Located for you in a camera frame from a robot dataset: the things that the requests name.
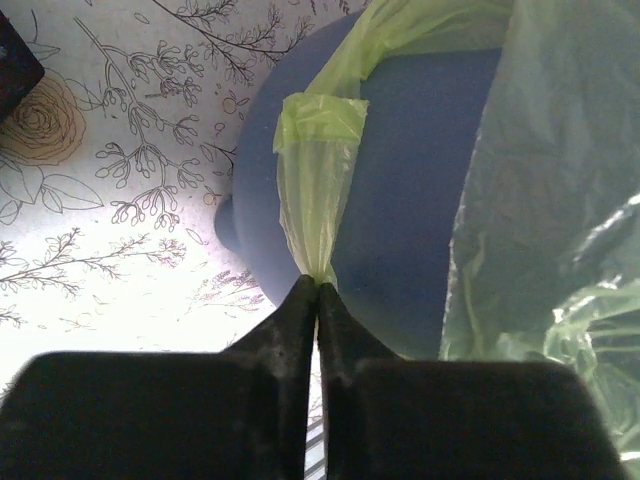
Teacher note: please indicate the green plastic trash bag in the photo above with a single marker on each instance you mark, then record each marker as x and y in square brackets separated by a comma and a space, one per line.
[545, 245]

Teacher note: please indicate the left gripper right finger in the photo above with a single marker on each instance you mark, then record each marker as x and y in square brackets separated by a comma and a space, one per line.
[390, 418]

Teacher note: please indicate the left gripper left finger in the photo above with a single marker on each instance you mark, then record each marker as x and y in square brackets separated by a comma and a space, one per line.
[237, 414]

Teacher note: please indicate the blue trash bin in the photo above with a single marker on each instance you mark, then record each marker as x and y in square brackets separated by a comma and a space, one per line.
[392, 252]

